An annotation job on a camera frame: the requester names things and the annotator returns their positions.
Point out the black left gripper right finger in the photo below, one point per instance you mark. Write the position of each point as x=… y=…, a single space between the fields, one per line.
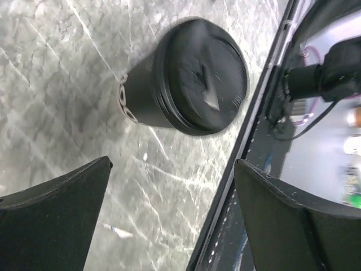
x=290 y=229

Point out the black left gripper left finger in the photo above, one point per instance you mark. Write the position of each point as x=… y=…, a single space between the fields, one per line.
x=50 y=226

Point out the black paper coffee cup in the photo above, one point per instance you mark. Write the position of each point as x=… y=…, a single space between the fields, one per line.
x=137 y=96

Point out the black plastic cup lid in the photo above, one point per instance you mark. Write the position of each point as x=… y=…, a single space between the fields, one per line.
x=200 y=77

